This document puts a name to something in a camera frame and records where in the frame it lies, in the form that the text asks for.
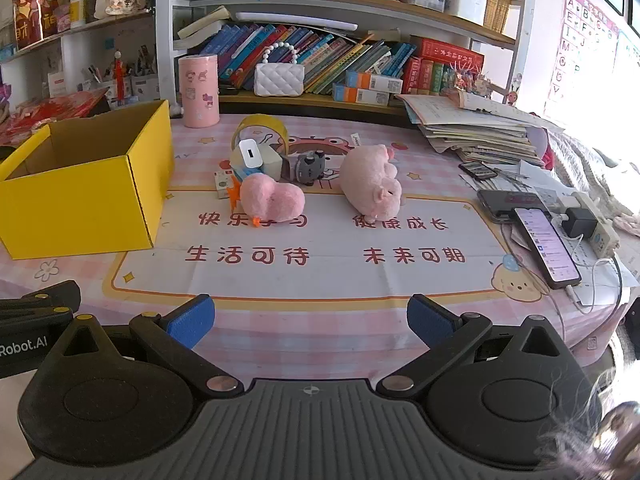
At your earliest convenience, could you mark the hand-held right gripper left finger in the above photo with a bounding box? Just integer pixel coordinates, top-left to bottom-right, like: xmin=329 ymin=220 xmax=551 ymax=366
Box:
xmin=47 ymin=294 xmax=246 ymax=397

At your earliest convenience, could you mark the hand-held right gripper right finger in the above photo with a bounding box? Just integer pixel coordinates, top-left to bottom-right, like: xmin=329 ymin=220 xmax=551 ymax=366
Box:
xmin=376 ymin=294 xmax=581 ymax=397

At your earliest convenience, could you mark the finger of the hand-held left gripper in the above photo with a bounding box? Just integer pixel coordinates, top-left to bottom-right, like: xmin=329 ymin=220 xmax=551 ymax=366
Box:
xmin=0 ymin=280 xmax=82 ymax=327

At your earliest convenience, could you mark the yellow cardboard box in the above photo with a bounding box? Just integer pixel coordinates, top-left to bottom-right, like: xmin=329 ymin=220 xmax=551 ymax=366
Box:
xmin=0 ymin=100 xmax=176 ymax=261

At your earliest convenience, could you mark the small white box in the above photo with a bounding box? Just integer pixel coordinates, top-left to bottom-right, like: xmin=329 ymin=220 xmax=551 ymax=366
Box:
xmin=215 ymin=170 xmax=236 ymax=200

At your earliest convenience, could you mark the pink duck plush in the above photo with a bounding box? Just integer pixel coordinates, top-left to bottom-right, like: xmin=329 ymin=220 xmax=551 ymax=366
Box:
xmin=227 ymin=174 xmax=307 ymax=229

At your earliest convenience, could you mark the pink pig plush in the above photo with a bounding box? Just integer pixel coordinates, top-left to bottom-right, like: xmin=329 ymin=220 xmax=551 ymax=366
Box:
xmin=340 ymin=144 xmax=403 ymax=221

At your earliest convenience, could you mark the white usb charger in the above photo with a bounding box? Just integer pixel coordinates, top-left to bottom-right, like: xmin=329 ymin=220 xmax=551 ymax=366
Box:
xmin=239 ymin=139 xmax=266 ymax=172

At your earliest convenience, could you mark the grey mouse toy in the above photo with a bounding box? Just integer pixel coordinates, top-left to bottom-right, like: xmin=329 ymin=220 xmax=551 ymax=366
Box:
xmin=291 ymin=150 xmax=327 ymax=186

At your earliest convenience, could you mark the yellow tape roll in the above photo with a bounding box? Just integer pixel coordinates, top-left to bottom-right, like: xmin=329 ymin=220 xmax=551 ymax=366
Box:
xmin=231 ymin=114 xmax=288 ymax=168

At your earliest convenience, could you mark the pink printed table mat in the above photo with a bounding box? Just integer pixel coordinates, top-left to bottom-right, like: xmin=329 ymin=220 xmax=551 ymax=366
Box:
xmin=0 ymin=110 xmax=626 ymax=361

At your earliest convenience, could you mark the phone with lit screen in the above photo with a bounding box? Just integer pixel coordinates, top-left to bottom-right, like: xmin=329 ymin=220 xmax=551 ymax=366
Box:
xmin=512 ymin=206 xmax=583 ymax=290

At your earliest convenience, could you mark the small black phone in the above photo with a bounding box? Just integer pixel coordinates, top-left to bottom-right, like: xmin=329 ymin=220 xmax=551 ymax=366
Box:
xmin=459 ymin=161 xmax=498 ymax=181

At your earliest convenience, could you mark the white power strip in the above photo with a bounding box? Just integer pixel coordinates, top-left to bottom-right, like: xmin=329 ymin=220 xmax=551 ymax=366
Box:
xmin=560 ymin=191 xmax=619 ymax=261

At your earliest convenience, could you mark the stack of papers and workbooks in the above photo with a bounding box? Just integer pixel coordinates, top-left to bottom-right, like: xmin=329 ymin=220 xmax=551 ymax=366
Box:
xmin=400 ymin=92 xmax=556 ymax=167

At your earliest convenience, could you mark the white pen holder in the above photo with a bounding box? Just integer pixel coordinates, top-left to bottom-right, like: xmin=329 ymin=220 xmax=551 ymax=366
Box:
xmin=130 ymin=45 xmax=161 ymax=102
xmin=84 ymin=62 xmax=118 ymax=97

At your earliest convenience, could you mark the grey knitted blanket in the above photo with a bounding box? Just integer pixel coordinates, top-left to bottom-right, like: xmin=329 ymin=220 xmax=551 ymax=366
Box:
xmin=545 ymin=125 xmax=640 ymax=241

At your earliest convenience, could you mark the pink cartoon canister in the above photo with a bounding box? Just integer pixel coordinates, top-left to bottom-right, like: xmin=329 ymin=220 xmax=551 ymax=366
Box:
xmin=178 ymin=53 xmax=221 ymax=128

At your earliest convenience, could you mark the orange and white box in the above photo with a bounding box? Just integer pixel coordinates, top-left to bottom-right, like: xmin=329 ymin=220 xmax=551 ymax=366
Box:
xmin=346 ymin=71 xmax=403 ymax=94
xmin=332 ymin=85 xmax=391 ymax=107

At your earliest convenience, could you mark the colourful paper decoration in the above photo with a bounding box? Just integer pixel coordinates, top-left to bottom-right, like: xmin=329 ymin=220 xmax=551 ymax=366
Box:
xmin=442 ymin=57 xmax=493 ymax=106

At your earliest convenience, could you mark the white side shelf unit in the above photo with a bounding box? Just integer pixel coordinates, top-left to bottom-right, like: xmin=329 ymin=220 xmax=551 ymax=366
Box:
xmin=0 ymin=10 xmax=157 ymax=107

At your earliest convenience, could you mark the white quilted handbag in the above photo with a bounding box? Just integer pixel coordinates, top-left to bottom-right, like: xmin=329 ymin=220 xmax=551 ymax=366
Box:
xmin=254 ymin=42 xmax=306 ymax=98

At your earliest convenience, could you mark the thick red book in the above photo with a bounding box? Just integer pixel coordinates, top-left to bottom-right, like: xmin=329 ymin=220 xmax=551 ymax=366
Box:
xmin=410 ymin=36 xmax=485 ymax=67

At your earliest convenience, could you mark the red festive gift bag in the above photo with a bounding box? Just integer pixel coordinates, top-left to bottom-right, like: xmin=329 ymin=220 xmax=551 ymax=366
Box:
xmin=12 ymin=0 xmax=62 ymax=52

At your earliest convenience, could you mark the row of blue picture books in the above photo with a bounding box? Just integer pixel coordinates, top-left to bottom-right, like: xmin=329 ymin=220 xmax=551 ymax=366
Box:
xmin=200 ymin=22 xmax=416 ymax=96

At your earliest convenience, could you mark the thick beige book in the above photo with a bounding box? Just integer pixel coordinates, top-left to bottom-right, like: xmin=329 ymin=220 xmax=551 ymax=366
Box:
xmin=177 ymin=6 xmax=232 ymax=41

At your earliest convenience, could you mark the white bookshelf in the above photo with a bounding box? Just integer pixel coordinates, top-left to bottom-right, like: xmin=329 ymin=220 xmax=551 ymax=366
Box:
xmin=155 ymin=0 xmax=538 ymax=121

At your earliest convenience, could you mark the white storage bin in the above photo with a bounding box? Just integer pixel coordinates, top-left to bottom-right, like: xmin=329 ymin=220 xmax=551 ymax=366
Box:
xmin=444 ymin=0 xmax=488 ymax=26

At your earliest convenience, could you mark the white paper roll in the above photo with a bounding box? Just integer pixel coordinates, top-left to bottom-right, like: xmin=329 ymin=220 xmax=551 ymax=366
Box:
xmin=235 ymin=10 xmax=358 ymax=32

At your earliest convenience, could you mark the white charging cable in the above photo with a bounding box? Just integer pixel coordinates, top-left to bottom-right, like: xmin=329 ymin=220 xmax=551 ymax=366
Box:
xmin=500 ymin=220 xmax=626 ymax=321

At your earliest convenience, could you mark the alphabet wall poster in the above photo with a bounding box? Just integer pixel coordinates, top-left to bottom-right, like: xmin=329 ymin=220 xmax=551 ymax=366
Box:
xmin=545 ymin=0 xmax=621 ymax=117

